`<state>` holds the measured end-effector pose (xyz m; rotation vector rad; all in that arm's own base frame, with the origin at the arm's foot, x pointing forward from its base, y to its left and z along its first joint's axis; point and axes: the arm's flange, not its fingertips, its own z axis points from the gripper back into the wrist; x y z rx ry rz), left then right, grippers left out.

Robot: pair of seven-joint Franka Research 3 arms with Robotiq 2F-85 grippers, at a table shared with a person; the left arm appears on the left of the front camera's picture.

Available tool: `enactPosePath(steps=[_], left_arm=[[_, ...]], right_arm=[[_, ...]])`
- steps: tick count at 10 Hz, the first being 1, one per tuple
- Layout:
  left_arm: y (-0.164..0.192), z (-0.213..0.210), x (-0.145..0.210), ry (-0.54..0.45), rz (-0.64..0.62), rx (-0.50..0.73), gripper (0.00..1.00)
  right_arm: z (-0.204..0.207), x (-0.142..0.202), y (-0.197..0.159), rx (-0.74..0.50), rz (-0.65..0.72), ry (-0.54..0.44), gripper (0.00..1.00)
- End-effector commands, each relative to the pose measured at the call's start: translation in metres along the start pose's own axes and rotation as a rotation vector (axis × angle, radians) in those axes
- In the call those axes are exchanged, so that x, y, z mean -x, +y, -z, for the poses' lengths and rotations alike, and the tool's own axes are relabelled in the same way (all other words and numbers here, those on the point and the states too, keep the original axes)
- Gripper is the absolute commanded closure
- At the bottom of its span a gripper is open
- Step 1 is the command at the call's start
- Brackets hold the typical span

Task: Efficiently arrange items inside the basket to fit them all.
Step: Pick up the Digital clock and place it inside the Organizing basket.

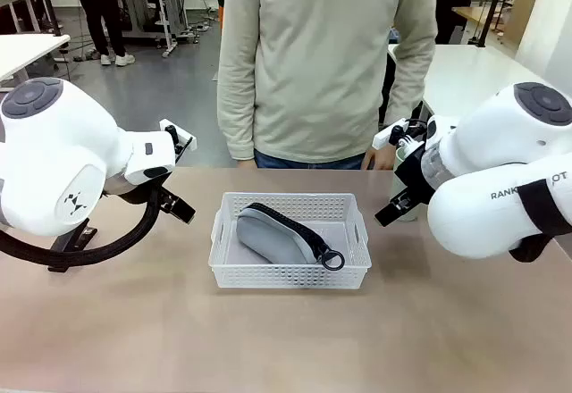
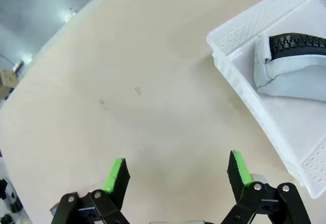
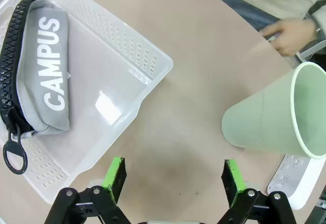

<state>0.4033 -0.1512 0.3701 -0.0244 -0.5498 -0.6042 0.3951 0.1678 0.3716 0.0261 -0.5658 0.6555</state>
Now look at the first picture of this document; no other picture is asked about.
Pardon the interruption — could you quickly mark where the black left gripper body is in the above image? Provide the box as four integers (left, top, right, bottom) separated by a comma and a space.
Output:
105, 170, 179, 209

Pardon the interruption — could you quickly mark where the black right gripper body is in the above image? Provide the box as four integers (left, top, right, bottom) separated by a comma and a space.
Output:
391, 149, 437, 210

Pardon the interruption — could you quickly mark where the grey zippered pouch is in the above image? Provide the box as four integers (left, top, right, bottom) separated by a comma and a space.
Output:
235, 202, 347, 272

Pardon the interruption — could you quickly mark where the person's right forearm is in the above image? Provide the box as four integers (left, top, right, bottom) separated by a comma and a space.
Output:
216, 48, 258, 162

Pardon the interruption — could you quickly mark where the person's left forearm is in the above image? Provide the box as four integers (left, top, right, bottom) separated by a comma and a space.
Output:
374, 39, 439, 153

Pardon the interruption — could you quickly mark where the white perforated plastic basket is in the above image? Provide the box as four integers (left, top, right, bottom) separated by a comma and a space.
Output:
207, 191, 373, 290

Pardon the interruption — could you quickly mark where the person's left hand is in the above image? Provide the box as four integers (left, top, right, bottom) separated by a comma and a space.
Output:
365, 146, 395, 171

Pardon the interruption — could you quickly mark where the pale green plastic cup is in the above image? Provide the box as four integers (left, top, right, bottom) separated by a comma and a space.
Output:
391, 146, 421, 223

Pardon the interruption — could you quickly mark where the large white table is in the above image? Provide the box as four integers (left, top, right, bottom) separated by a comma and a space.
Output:
386, 44, 553, 120

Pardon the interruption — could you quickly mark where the person in beige sweater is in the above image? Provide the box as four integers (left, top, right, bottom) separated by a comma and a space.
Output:
216, 0, 439, 171

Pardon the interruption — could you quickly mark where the wooden table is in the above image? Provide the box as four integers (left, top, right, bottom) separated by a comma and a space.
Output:
451, 5, 522, 46

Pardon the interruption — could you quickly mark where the small white table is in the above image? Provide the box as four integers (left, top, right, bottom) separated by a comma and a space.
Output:
0, 33, 72, 83

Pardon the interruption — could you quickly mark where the dark clothed background person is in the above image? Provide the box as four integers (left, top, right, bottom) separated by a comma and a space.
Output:
435, 0, 489, 46

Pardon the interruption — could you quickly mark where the person in black clothes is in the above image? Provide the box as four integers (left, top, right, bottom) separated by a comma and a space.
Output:
66, 0, 137, 68

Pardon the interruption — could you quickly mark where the black slanted pole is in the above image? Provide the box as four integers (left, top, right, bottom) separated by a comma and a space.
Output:
475, 0, 509, 48

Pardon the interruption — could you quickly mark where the cardboard box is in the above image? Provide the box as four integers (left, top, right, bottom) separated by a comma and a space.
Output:
507, 0, 544, 46

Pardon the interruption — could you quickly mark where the black pole with clamp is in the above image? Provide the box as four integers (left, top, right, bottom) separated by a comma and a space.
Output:
38, 0, 64, 38

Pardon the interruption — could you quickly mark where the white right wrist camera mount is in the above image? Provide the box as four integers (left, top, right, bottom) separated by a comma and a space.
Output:
372, 117, 426, 155

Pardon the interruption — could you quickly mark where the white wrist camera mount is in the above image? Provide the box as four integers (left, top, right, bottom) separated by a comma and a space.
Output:
159, 118, 198, 165
372, 117, 426, 155

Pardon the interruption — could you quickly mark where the black corrugated cable conduit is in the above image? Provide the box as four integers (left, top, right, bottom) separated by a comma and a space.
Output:
0, 182, 164, 272

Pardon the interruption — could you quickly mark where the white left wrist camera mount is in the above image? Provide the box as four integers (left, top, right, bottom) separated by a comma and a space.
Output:
159, 118, 198, 165

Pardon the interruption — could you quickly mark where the black cable clamp bracket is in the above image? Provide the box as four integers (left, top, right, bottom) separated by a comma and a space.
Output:
47, 217, 98, 274

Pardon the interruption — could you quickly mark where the black strap on right arm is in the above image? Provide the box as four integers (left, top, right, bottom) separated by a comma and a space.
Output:
508, 178, 572, 263

